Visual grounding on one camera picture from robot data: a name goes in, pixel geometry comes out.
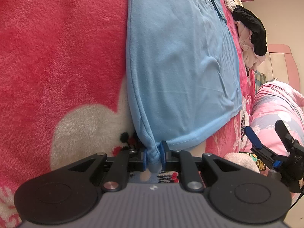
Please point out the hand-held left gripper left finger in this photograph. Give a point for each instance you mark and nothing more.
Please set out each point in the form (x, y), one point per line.
(144, 159)

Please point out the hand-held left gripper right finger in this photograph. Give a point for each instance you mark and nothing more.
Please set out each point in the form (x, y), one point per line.
(162, 156)

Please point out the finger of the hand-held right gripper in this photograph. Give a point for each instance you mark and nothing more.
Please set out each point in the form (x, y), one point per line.
(253, 136)
(282, 129)

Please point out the light blue t-shirt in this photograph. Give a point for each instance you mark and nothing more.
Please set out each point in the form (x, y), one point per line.
(180, 64)

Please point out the person's pink floral pajamas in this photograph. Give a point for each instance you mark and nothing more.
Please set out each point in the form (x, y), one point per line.
(273, 104)

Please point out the blue plaid cloth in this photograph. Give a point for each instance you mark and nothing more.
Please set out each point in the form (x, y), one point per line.
(260, 77)

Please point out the pink headboard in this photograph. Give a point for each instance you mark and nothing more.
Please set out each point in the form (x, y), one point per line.
(292, 61)

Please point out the white garment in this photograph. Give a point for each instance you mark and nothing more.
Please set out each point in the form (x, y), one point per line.
(247, 49)

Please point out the black garment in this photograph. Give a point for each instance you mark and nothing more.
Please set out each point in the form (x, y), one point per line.
(251, 26)

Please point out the pink floral blanket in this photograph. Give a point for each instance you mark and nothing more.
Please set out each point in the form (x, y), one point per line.
(59, 52)

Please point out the checked knitted cloth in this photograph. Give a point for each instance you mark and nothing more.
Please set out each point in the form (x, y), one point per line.
(229, 1)

